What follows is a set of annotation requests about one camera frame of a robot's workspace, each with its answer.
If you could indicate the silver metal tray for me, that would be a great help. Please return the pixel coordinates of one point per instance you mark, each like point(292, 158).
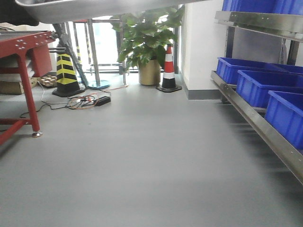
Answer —
point(58, 11)

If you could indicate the red white traffic cone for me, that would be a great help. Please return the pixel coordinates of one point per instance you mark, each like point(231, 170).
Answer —
point(168, 83)

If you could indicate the gold plant pot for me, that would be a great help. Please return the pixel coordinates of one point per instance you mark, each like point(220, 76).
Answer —
point(149, 74)

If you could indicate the black power adapter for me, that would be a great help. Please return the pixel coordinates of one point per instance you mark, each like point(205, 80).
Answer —
point(102, 101)

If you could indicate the green potted plant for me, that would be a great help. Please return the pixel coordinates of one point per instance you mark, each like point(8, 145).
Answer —
point(146, 33)

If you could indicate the blue bin back left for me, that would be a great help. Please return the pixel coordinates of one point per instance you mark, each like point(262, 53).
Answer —
point(227, 68)

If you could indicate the blue bin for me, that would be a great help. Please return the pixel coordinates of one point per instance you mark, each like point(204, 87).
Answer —
point(227, 68)
point(253, 86)
point(285, 114)
point(291, 7)

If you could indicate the yellow black traffic cone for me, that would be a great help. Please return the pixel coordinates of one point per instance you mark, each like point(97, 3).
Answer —
point(67, 84)

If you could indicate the blue bin back centre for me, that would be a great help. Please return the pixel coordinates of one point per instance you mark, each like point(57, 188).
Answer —
point(253, 86)

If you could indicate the blue bin back right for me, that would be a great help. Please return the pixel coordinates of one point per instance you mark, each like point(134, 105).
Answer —
point(285, 114)

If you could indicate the red metal table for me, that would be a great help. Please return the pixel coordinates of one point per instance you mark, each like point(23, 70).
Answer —
point(19, 43)

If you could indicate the cardboard box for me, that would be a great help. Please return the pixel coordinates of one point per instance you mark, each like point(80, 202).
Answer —
point(11, 88)

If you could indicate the blue bin upper right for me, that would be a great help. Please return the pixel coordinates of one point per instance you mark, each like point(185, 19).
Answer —
point(291, 7)

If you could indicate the blue round base plate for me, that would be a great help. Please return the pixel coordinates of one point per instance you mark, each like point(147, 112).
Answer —
point(102, 84)

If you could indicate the stainless steel shelf rail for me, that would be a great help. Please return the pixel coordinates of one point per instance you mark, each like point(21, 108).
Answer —
point(281, 25)

